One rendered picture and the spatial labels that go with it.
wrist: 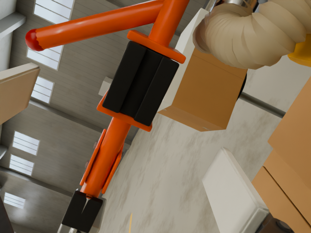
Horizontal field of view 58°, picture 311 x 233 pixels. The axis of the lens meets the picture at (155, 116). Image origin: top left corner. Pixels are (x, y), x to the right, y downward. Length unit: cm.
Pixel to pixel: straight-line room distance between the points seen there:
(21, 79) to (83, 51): 984
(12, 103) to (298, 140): 46
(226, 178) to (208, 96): 145
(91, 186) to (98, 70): 983
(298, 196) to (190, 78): 84
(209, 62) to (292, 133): 117
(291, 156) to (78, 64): 993
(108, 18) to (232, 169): 20
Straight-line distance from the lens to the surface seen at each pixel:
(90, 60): 1007
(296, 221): 111
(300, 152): 52
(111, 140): 30
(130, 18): 30
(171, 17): 28
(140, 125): 28
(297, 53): 27
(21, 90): 18
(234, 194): 16
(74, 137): 1248
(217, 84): 166
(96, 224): 37
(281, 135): 58
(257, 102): 196
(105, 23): 30
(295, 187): 115
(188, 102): 158
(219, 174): 19
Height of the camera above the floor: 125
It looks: 8 degrees down
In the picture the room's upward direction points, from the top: 66 degrees counter-clockwise
